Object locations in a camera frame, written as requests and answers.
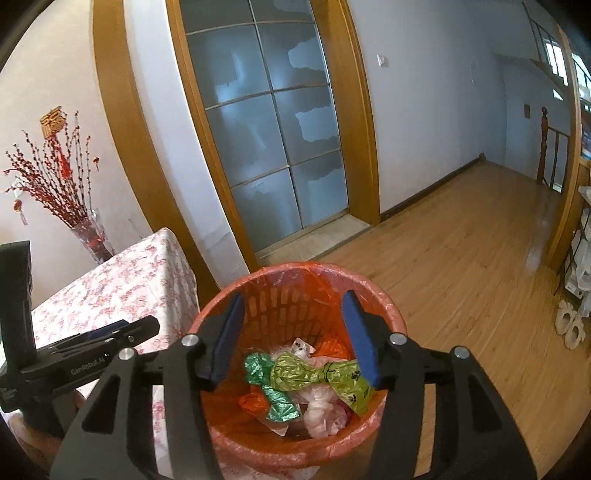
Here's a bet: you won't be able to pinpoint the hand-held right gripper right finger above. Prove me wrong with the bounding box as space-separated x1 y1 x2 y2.
341 290 540 480

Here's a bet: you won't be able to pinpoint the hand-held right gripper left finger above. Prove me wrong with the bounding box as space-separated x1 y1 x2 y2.
48 292 246 480

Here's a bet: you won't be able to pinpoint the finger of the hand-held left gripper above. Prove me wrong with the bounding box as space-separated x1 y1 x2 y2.
55 316 160 355
85 319 130 335

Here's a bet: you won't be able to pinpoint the orange plastic bag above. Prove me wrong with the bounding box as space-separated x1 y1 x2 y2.
238 391 269 417

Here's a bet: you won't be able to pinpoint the light green spotted bag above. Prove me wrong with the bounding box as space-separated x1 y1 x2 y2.
270 352 376 416

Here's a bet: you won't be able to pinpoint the orange trash bin with liner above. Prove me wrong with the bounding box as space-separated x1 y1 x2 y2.
196 262 409 469

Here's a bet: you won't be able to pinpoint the white plastic bag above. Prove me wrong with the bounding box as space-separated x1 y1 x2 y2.
300 383 352 439

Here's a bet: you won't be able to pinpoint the teal green plastic bag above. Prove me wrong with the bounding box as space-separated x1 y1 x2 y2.
244 353 301 423

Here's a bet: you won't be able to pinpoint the floral tablecloth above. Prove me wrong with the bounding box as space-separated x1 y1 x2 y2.
0 227 199 480

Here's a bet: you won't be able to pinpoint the white paw print bag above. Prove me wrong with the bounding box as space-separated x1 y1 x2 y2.
288 337 319 360

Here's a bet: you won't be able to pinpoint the glass vase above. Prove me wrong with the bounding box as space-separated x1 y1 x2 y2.
69 208 114 264

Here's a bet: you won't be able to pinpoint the red decorative branches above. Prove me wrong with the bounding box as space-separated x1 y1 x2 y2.
4 108 100 227

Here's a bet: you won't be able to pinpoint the gold and red knot ornament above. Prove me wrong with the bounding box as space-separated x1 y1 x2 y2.
39 107 75 178

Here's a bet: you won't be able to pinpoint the white slipper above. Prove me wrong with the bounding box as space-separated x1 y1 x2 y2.
556 300 575 335
566 318 587 350

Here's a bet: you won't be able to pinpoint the frosted glass sliding door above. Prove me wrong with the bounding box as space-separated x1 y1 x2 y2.
178 0 349 252

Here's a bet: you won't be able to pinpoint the metal shelf rack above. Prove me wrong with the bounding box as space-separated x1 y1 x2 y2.
554 185 591 296

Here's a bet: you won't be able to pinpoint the wooden stair railing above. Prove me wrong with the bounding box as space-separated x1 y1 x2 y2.
536 107 571 188

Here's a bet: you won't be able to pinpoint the window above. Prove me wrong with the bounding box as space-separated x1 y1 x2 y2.
545 39 568 79

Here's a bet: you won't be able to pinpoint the wooden wall trim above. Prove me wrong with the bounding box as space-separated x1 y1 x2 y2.
92 0 222 296

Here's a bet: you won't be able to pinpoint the wooden door frame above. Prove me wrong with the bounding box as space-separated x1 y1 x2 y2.
165 0 382 273

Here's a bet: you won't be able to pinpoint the wooden doorway frame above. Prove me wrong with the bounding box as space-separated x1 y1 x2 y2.
545 23 591 273

